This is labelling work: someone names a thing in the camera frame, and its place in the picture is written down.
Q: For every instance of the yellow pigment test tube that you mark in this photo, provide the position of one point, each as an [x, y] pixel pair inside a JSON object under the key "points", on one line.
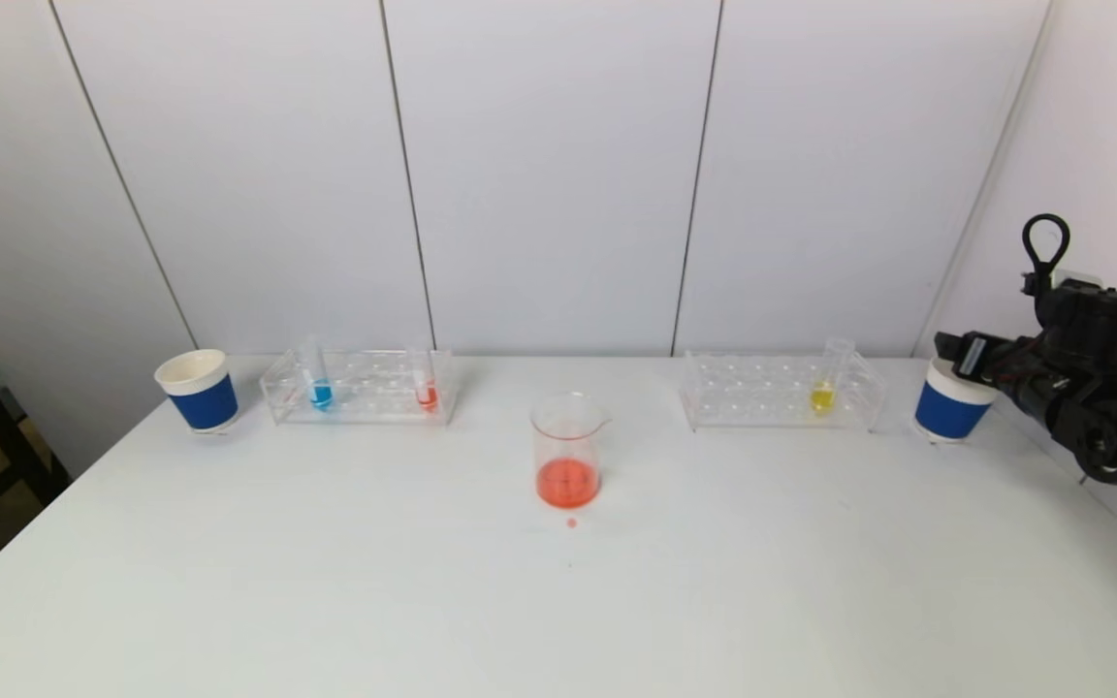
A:
{"points": [[821, 397]]}

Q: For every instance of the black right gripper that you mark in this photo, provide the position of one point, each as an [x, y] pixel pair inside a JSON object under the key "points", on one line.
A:
{"points": [[972, 356]]}

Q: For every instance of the blue and white paper cup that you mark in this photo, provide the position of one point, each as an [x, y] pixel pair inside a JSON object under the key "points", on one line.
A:
{"points": [[202, 397], [946, 412]]}

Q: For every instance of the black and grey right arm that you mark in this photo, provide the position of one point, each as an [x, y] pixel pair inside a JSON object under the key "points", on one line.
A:
{"points": [[1111, 417]]}

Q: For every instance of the blue pigment test tube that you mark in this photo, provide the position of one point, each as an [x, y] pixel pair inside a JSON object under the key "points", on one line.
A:
{"points": [[322, 393]]}

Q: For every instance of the clear glass beaker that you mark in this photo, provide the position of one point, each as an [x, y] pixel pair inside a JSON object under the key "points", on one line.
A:
{"points": [[568, 475]]}

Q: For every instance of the red pigment test tube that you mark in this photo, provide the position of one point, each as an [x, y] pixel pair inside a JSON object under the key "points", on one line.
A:
{"points": [[427, 395]]}

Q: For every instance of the clear acrylic test tube rack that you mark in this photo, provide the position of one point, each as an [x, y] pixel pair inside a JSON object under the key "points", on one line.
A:
{"points": [[365, 397], [762, 397]]}

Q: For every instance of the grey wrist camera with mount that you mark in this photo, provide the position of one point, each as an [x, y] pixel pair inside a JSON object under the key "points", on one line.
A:
{"points": [[1072, 286]]}

